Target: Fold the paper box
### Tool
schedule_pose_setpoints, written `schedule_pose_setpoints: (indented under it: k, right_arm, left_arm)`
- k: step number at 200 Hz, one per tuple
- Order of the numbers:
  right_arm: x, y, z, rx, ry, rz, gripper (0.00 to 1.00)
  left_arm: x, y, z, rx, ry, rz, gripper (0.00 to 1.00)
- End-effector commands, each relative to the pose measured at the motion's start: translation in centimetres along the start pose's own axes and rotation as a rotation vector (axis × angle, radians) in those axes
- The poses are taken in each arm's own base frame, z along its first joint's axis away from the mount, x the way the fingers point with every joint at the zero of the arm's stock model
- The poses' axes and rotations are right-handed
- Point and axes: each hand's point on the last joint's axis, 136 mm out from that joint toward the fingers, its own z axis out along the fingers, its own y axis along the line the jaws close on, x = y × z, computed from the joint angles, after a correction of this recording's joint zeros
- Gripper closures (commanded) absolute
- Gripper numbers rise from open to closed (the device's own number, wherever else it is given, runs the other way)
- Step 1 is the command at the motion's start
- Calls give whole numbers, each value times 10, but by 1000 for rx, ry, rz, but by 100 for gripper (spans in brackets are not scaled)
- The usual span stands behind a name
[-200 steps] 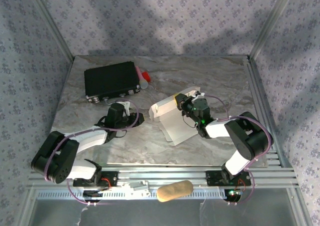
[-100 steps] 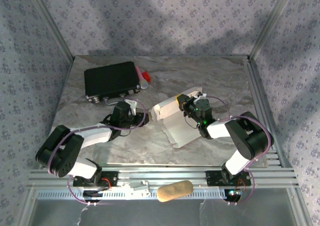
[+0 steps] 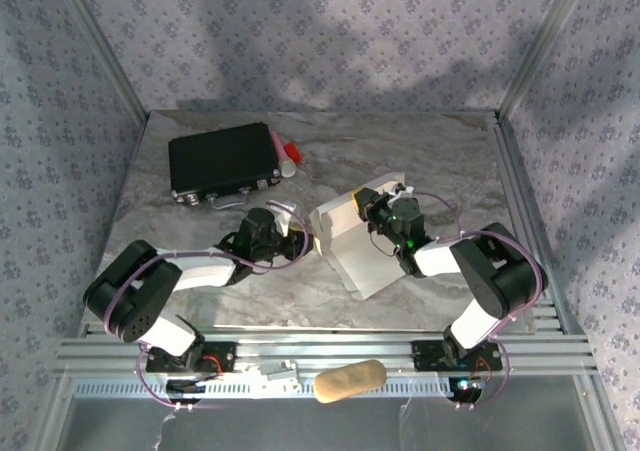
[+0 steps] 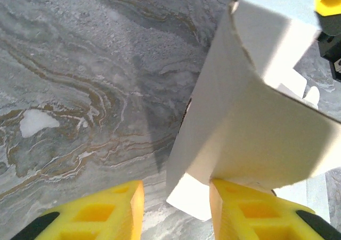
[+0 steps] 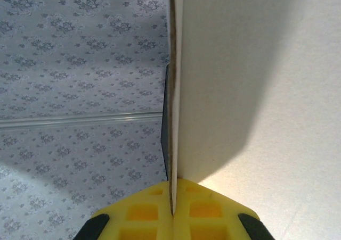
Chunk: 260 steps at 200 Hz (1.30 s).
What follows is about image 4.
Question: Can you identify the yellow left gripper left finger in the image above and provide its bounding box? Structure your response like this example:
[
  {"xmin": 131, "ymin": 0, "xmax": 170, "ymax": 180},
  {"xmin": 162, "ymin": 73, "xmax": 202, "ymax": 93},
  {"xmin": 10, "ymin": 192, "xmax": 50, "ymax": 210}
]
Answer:
[{"xmin": 10, "ymin": 180, "xmax": 145, "ymax": 240}]

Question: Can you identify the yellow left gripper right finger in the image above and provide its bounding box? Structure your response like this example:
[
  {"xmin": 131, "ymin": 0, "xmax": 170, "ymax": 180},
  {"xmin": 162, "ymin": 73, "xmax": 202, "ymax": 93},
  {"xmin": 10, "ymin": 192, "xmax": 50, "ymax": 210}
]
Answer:
[{"xmin": 209, "ymin": 178, "xmax": 341, "ymax": 240}]

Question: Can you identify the white paper box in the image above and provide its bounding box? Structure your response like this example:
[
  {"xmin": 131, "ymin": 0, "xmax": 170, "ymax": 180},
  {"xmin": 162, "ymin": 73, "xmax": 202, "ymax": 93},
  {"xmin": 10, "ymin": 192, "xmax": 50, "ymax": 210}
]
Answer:
[{"xmin": 165, "ymin": 0, "xmax": 341, "ymax": 221}]

